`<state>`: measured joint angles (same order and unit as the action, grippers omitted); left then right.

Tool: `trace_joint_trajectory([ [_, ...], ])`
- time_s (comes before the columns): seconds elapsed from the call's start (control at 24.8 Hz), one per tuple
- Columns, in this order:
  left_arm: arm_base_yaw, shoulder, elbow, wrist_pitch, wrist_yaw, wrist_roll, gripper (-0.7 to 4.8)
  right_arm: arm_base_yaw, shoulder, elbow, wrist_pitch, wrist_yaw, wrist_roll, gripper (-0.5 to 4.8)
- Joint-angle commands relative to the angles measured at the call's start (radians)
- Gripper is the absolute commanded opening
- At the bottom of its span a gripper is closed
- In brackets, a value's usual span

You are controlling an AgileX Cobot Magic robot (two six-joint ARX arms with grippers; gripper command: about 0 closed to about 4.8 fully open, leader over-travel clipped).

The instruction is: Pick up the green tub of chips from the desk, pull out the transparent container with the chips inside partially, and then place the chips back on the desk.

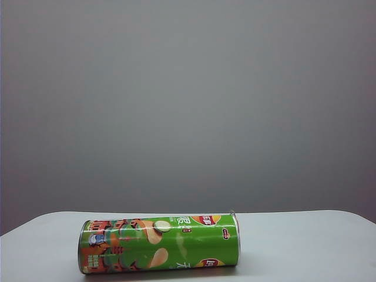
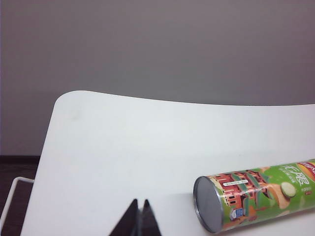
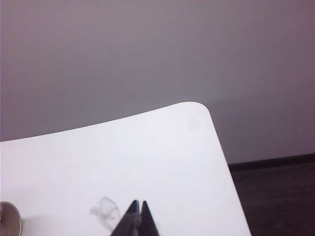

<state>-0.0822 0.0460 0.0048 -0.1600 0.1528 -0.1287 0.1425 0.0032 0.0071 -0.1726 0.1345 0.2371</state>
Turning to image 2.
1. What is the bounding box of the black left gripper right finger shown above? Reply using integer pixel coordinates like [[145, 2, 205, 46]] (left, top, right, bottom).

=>
[[139, 199, 163, 236]]

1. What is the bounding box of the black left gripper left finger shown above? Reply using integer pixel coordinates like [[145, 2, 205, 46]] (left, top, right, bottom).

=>
[[112, 198, 140, 236]]

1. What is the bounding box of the green chips tube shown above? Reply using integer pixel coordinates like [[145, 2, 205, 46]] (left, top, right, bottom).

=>
[[193, 158, 315, 233]]

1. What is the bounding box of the white metal frame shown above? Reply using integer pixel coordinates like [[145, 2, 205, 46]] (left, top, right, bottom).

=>
[[0, 177, 37, 223]]

